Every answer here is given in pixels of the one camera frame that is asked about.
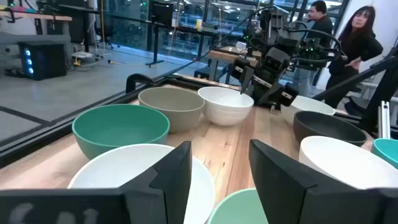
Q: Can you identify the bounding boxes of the wood-top office desk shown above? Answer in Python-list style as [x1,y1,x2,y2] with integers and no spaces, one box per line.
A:
[0,9,73,44]

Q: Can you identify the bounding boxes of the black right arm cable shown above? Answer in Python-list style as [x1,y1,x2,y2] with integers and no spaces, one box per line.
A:
[287,27,343,63]

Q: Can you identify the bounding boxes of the black office monitor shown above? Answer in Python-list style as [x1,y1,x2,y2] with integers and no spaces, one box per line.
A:
[150,1,175,28]

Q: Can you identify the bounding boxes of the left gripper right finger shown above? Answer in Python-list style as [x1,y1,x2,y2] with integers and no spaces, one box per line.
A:
[248,139,398,224]

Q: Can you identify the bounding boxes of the person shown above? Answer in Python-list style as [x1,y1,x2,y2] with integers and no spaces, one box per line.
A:
[292,0,333,97]
[324,5,384,109]

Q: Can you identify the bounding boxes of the silver aluminium extrusion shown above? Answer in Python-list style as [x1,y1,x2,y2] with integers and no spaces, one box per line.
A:
[377,100,391,139]

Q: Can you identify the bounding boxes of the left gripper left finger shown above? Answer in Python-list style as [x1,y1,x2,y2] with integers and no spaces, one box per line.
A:
[0,141,193,224]

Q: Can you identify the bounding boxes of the small wooden table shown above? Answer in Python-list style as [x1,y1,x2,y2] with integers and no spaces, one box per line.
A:
[206,45,262,82]

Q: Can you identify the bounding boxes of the black aluminium table frame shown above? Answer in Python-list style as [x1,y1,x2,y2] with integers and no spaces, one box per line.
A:
[0,46,398,169]

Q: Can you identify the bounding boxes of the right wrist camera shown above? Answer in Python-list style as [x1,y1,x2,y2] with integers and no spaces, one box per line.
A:
[263,46,290,75]

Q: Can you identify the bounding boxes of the black computer tower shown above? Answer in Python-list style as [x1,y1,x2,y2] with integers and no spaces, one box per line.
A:
[17,41,68,82]

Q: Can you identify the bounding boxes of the teal bowl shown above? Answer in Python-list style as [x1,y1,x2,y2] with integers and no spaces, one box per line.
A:
[371,138,398,170]

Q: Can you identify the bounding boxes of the white ribbed bowl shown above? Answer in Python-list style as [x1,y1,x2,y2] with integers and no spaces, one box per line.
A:
[197,86,255,127]

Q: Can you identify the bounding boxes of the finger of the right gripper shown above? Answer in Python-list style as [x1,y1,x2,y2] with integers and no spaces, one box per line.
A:
[257,81,300,113]
[231,58,256,95]

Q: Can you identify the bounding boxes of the beige bowl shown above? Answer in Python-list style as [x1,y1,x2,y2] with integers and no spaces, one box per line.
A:
[137,86,206,134]

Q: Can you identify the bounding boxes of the white smooth bowl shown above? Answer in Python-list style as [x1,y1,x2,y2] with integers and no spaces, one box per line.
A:
[298,135,398,190]
[280,95,336,125]
[67,143,216,224]

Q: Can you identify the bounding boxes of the mint green bowl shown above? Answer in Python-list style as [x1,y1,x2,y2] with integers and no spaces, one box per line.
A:
[207,187,269,224]

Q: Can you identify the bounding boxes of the black bowl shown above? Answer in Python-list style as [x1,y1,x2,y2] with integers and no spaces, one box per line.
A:
[292,110,368,147]

